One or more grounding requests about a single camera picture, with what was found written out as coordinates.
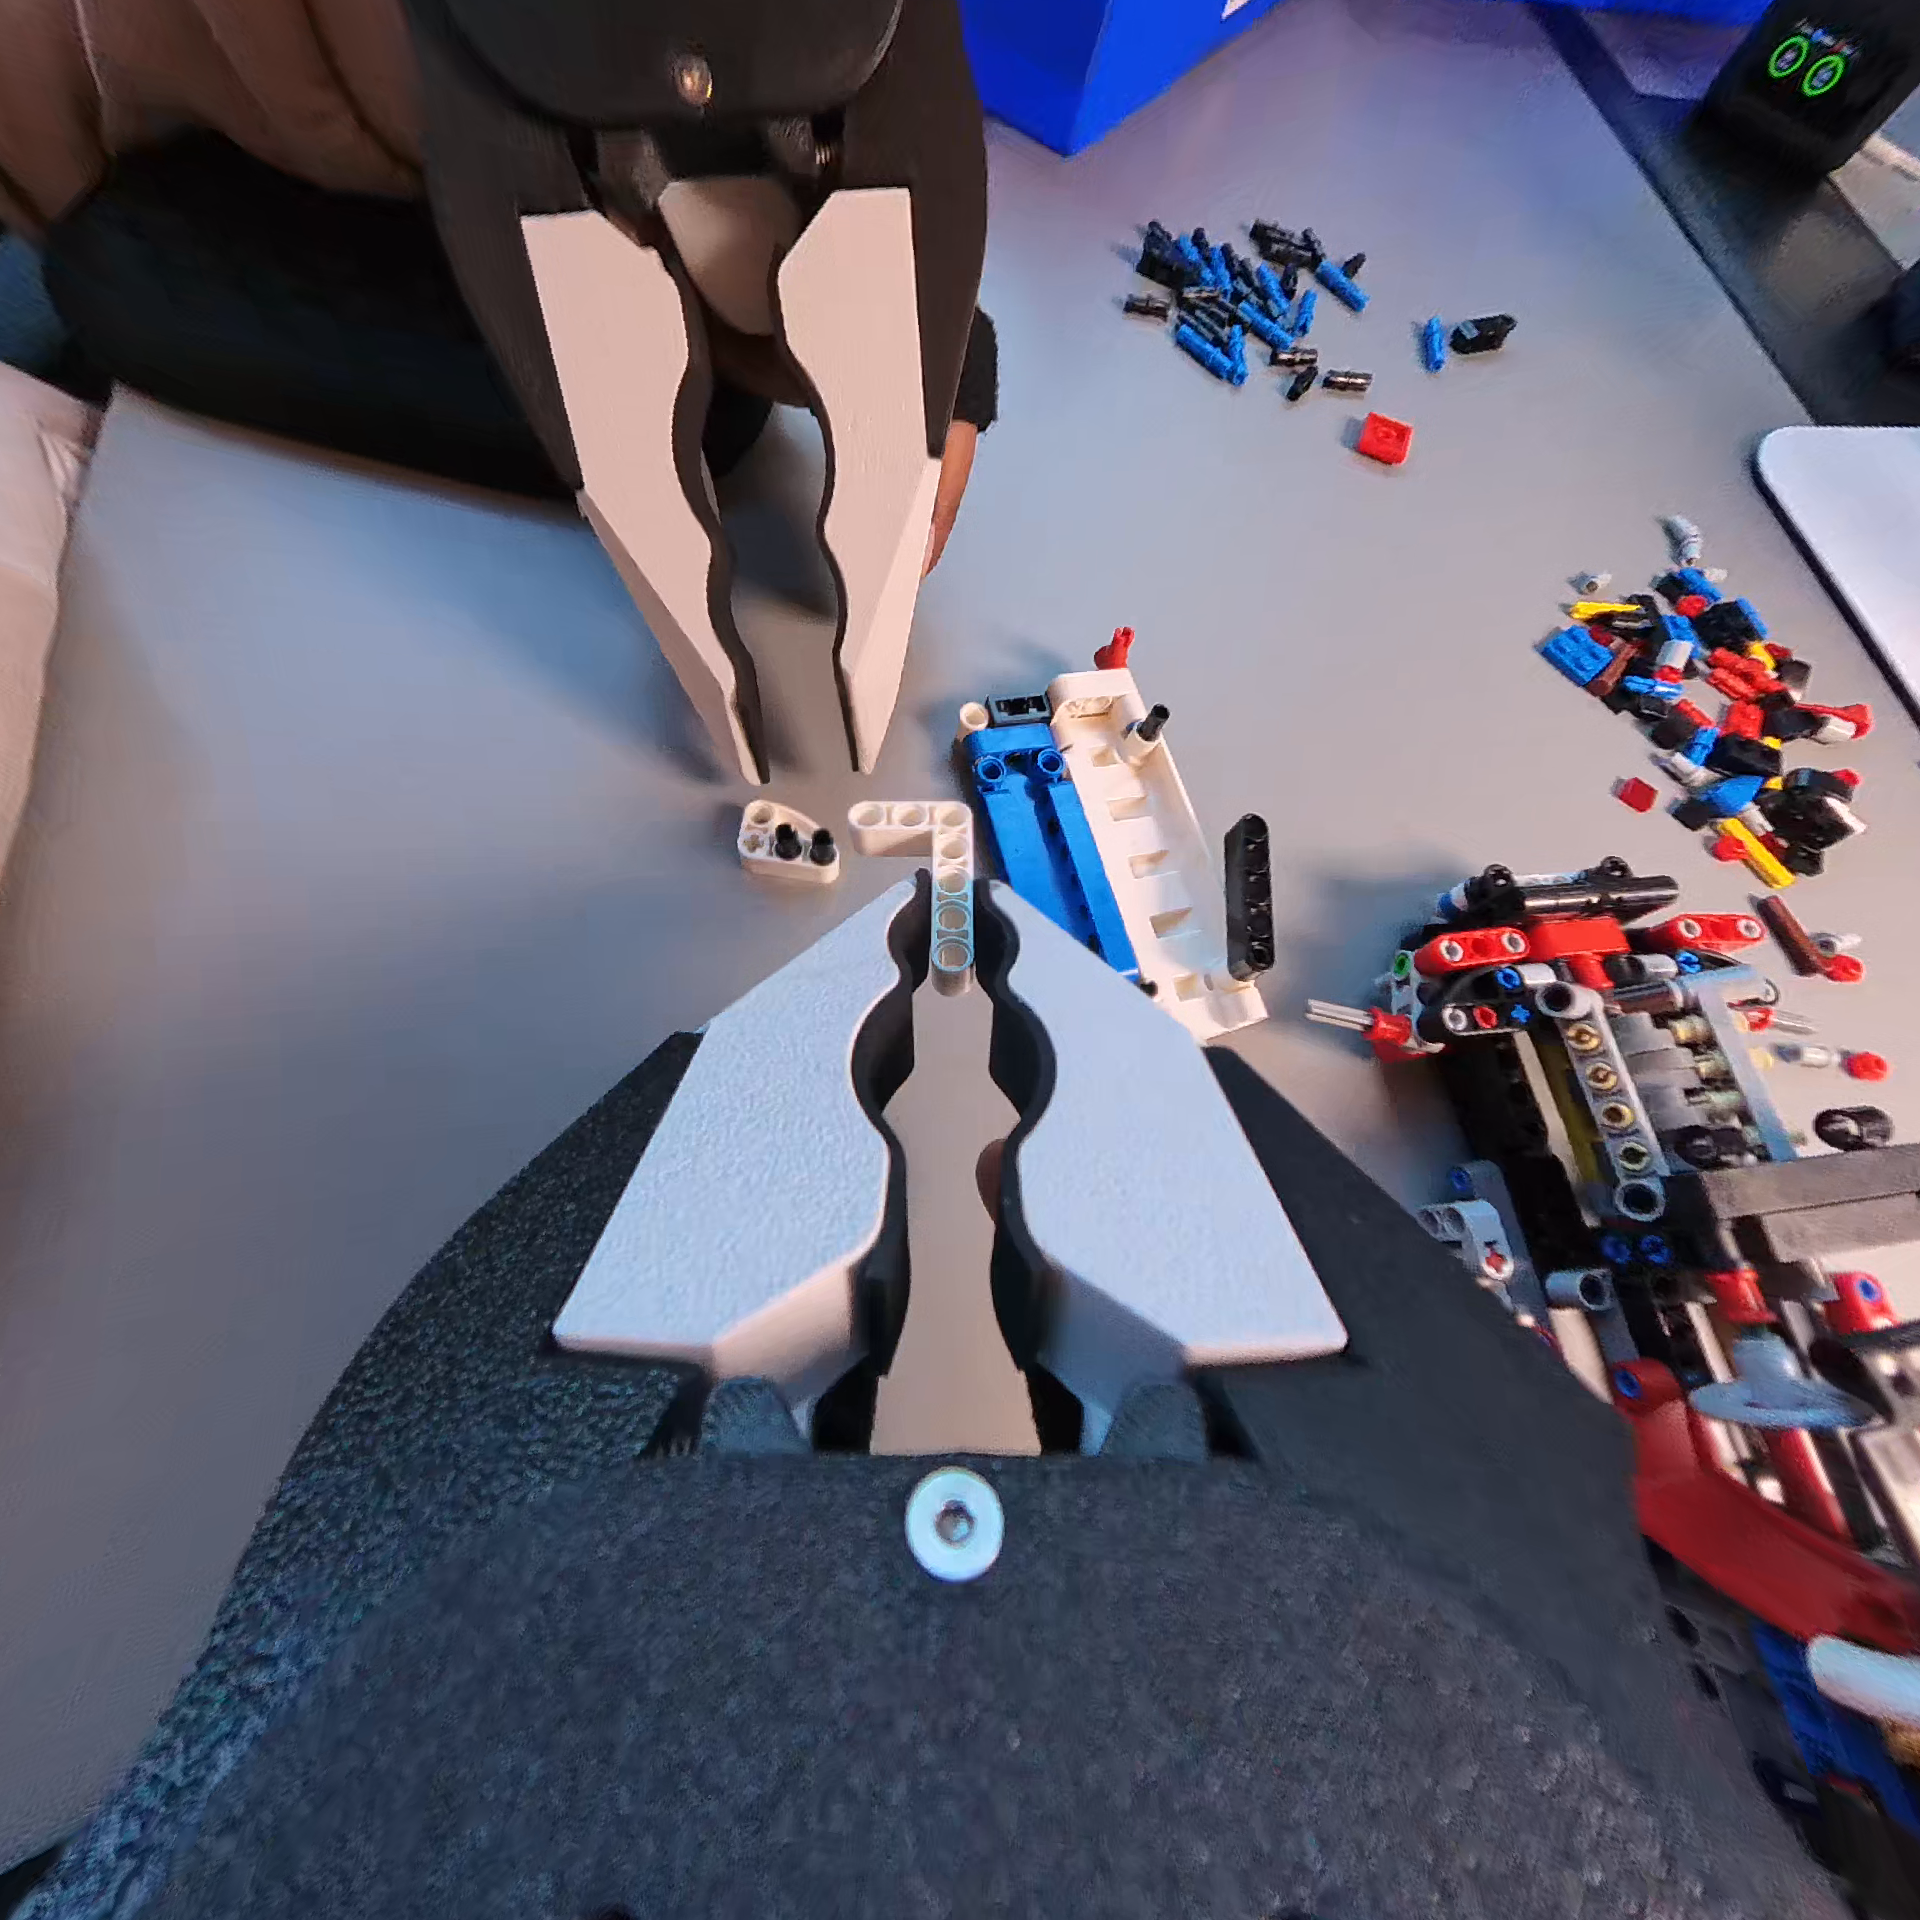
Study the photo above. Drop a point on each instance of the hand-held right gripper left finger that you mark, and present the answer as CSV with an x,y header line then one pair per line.
x,y
735,1201

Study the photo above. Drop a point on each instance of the blue and white lego assembly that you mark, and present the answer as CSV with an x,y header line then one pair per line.
x,y
1049,839

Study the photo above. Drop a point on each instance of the partly built lego car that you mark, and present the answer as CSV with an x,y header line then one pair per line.
x,y
1621,1050

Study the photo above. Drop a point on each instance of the white L-shaped lego beam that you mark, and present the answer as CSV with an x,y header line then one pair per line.
x,y
954,857

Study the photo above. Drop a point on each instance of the person's left forearm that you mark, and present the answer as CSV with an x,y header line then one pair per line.
x,y
195,77

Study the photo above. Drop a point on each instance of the white book stand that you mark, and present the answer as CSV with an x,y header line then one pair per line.
x,y
1860,539

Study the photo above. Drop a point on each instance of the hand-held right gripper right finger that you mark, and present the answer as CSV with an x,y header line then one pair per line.
x,y
1170,1201

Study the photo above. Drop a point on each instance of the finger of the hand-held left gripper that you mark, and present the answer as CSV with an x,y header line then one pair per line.
x,y
616,389
879,389

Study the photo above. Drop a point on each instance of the brown lego axle piece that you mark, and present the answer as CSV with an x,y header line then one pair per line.
x,y
1793,931

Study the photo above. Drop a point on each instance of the person's beige trousers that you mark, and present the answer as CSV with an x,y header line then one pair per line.
x,y
31,570

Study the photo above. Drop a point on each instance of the black device with green lights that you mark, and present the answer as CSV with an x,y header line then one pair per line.
x,y
1799,129

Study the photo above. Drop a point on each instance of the blue plastic bin with label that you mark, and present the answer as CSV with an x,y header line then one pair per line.
x,y
1108,77

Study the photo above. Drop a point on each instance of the person's right hand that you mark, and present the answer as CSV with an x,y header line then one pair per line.
x,y
989,1184

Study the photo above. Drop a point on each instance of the pile of blue black pins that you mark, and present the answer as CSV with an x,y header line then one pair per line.
x,y
1231,301

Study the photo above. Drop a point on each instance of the person's left hand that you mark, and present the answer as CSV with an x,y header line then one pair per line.
x,y
949,511

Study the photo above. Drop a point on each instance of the small white lego connector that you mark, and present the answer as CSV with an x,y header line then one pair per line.
x,y
755,854

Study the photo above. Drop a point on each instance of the red square lego plate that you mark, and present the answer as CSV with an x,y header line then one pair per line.
x,y
1384,438

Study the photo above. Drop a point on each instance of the black five-hole lego beam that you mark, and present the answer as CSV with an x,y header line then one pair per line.
x,y
1231,901

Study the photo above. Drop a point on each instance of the pile of mixed lego pieces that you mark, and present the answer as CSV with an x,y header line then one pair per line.
x,y
1723,705

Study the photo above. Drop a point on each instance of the small red round lego piece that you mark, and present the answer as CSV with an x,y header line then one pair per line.
x,y
1865,1066

